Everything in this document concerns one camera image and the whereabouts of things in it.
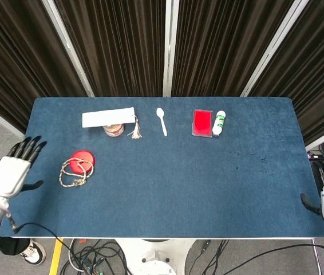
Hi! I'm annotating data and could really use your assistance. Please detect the dark brown curtain panel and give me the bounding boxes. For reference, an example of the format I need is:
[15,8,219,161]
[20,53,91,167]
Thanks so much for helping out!
[249,0,324,146]
[0,0,90,135]
[172,0,294,98]
[54,0,168,98]

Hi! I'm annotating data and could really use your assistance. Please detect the white table base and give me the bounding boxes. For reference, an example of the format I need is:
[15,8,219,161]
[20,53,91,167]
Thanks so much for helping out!
[115,238,195,275]

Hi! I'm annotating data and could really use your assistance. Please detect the robot hand signal cable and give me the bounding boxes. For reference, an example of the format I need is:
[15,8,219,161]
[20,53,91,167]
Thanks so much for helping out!
[7,210,66,248]

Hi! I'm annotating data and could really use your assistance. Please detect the red disc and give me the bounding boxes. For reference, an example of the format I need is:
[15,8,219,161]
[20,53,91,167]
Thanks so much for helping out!
[70,150,96,175]

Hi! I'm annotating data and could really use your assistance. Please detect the white bottle green label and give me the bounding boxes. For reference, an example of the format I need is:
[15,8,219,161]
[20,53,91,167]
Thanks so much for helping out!
[212,110,227,137]

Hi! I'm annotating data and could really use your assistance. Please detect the yellow floor tape strip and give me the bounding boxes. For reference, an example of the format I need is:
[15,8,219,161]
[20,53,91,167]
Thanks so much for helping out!
[49,239,64,275]

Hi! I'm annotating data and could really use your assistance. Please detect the long black floor cable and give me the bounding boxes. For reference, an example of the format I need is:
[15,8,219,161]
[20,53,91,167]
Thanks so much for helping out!
[201,239,324,275]

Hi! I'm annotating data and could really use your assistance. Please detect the black cable tangle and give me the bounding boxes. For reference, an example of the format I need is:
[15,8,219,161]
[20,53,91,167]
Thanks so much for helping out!
[60,239,131,275]

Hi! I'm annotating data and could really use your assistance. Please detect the small round tin can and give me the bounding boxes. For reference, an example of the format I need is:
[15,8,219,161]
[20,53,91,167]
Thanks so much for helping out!
[103,123,125,138]

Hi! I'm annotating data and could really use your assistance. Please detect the beige twisted rope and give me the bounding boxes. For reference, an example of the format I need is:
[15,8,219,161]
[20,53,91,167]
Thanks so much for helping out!
[58,159,94,188]

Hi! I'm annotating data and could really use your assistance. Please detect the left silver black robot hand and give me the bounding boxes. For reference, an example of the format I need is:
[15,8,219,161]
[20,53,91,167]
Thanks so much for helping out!
[0,136,48,198]

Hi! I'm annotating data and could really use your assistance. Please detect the red ink pad box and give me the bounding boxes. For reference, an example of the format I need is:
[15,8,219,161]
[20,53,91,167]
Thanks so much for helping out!
[191,109,215,138]

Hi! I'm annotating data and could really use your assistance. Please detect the black power strip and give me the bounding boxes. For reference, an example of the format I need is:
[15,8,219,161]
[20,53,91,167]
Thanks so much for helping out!
[306,152,324,162]

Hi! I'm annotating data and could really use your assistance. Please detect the white plastic spoon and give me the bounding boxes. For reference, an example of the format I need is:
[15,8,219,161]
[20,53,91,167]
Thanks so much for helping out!
[156,107,168,137]

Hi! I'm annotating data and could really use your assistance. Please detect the white partition post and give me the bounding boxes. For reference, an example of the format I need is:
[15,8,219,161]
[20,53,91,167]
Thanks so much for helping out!
[41,0,96,98]
[240,0,309,97]
[163,0,179,97]

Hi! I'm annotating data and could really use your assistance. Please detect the white cable loop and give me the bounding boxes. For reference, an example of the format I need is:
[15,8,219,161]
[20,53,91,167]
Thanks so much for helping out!
[68,239,86,273]

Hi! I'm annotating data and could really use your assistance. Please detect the black and white sneaker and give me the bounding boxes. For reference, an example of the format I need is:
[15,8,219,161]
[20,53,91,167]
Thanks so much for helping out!
[19,239,47,266]

